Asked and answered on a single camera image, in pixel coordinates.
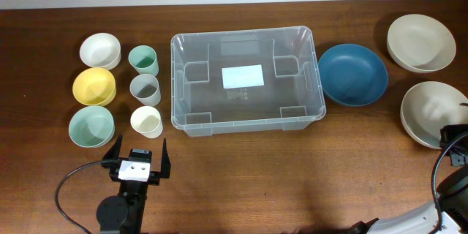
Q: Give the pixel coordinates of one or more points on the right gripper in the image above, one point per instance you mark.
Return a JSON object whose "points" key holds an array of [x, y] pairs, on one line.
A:
{"points": [[450, 132]]}

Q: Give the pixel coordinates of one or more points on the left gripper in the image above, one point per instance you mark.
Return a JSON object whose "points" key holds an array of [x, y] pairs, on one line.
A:
{"points": [[165, 164]]}

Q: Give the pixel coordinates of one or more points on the beige plate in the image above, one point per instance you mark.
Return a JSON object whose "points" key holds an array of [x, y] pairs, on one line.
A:
{"points": [[421, 44], [429, 106]]}

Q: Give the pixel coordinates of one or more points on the mint green small bowl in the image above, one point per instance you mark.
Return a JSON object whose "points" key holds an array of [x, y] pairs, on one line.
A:
{"points": [[92, 127]]}

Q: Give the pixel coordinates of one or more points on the dark blue plate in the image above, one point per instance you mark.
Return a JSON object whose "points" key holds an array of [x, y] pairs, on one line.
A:
{"points": [[352, 75]]}

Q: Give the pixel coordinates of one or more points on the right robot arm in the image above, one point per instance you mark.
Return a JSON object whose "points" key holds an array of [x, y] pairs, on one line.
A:
{"points": [[447, 212]]}

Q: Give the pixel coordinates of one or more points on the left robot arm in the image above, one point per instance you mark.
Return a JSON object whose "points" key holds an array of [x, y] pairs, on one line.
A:
{"points": [[123, 213]]}

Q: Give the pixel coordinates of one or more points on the cream white cup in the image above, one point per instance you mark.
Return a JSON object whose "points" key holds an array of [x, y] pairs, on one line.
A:
{"points": [[147, 121]]}

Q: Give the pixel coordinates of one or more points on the grey cup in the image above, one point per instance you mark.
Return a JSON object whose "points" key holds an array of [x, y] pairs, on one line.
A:
{"points": [[145, 88]]}

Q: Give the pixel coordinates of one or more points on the yellow small bowl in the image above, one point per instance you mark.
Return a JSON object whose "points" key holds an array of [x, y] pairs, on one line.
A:
{"points": [[94, 86]]}

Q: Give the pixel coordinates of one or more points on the mint green cup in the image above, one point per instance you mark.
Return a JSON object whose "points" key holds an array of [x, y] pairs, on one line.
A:
{"points": [[143, 59]]}

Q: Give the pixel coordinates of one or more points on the white small bowl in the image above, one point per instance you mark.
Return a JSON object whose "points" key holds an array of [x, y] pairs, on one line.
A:
{"points": [[101, 50]]}

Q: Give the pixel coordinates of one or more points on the white label in bin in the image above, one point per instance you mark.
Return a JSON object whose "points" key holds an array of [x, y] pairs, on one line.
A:
{"points": [[242, 77]]}

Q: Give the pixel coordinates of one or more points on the clear plastic storage bin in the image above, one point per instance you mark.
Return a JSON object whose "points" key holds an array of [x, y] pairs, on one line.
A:
{"points": [[290, 99]]}

